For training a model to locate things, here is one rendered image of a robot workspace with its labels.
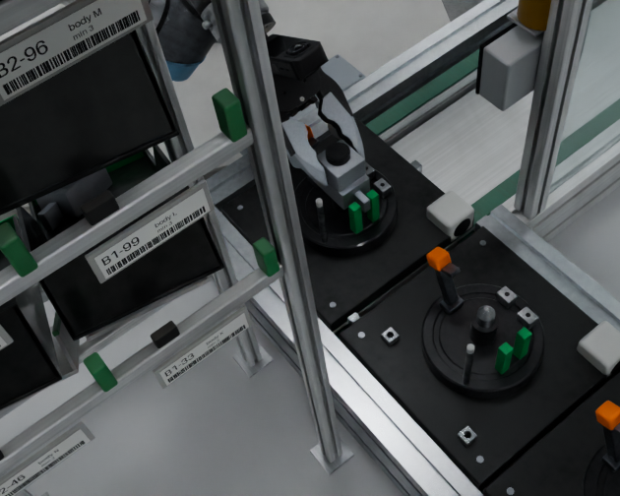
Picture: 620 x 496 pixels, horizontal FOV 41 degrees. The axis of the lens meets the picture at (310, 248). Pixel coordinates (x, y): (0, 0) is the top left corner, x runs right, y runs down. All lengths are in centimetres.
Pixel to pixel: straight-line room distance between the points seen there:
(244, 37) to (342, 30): 104
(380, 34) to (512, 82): 61
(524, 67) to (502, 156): 33
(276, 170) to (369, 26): 96
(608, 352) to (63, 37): 74
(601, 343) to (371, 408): 27
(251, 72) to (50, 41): 13
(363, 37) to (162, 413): 74
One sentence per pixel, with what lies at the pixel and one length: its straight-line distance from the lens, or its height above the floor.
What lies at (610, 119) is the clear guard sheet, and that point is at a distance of 115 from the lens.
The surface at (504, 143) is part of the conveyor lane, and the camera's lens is 125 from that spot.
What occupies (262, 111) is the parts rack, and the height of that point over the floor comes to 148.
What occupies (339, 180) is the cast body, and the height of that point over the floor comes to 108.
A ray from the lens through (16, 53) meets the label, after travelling 41.
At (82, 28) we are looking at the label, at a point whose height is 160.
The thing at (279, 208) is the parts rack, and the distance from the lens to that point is 60.
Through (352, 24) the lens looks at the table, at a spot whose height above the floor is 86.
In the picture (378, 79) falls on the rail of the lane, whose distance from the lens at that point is 128.
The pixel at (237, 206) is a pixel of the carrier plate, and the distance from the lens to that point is 113.
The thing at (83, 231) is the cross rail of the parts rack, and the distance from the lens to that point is 51.
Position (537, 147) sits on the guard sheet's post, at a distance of 102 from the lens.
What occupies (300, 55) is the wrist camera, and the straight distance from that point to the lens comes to 94.
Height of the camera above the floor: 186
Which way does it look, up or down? 56 degrees down
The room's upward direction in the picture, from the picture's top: 10 degrees counter-clockwise
